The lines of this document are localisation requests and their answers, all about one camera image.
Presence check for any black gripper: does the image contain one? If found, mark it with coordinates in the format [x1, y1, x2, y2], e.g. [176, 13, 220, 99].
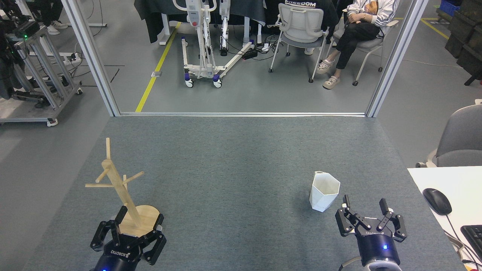
[90, 205, 167, 271]
[335, 195, 408, 267]

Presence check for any white faceted cup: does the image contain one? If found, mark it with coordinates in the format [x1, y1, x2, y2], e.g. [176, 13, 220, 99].
[310, 171, 341, 213]

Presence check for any wooden cup rack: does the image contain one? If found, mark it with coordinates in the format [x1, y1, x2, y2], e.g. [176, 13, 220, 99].
[85, 138, 162, 238]

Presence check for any black computer mouse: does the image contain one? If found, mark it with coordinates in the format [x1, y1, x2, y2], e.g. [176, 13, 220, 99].
[423, 188, 452, 216]

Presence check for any white desk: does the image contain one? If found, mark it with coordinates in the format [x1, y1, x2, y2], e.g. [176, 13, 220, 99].
[407, 166, 482, 271]

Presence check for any black keyboard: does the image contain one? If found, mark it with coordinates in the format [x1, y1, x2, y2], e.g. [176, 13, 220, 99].
[461, 225, 482, 260]

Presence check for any grey padded chair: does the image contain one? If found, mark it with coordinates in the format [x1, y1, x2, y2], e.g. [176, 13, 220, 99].
[416, 104, 482, 168]

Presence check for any white stand on wheels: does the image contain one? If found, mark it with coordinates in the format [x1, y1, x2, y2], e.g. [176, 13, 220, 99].
[172, 0, 256, 89]

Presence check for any seated person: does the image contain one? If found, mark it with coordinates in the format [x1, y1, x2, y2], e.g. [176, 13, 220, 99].
[264, 0, 340, 56]
[316, 0, 400, 90]

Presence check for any stack of black cases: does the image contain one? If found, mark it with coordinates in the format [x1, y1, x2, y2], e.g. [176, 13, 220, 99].
[445, 0, 482, 86]

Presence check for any grey mesh office chair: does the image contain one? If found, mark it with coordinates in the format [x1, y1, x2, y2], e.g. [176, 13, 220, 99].
[268, 3, 330, 83]

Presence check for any black machine with green light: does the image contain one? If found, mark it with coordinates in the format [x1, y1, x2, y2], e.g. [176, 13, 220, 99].
[0, 0, 40, 100]

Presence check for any dark table cloth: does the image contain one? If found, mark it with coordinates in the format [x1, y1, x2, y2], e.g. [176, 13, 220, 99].
[134, 0, 266, 44]

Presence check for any blue crate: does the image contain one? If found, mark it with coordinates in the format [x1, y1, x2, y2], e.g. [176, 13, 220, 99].
[440, 0, 462, 16]

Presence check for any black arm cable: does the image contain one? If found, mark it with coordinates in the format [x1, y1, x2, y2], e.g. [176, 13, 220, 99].
[338, 256, 362, 271]

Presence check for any black mouse cable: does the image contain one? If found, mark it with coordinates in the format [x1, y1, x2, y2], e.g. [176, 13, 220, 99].
[444, 214, 482, 264]

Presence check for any silver frame crossbar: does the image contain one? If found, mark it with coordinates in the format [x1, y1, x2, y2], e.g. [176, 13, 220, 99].
[120, 112, 368, 117]

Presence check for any silver frame post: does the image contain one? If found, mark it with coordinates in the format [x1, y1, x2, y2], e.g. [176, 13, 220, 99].
[366, 0, 430, 118]
[61, 0, 121, 117]

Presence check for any grey chair with white frame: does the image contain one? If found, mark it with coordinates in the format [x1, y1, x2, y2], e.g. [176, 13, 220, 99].
[326, 19, 400, 86]

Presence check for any aluminium frame cart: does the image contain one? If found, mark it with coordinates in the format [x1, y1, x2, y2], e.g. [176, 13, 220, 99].
[0, 23, 83, 127]

